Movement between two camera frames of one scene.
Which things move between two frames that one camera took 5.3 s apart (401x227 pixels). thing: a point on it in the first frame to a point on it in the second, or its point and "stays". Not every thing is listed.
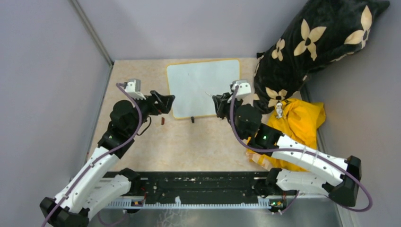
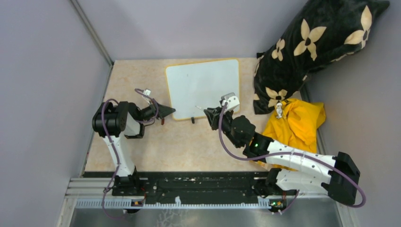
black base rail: x=223 y=185 stays
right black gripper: x=222 y=104 to x=213 y=115
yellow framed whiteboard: x=193 y=84 stays
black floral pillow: x=325 y=31 stays
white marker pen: x=208 y=94 to x=200 y=108
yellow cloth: x=300 y=123 stays
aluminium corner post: x=92 y=31 stays
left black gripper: x=163 y=106 to x=163 y=110
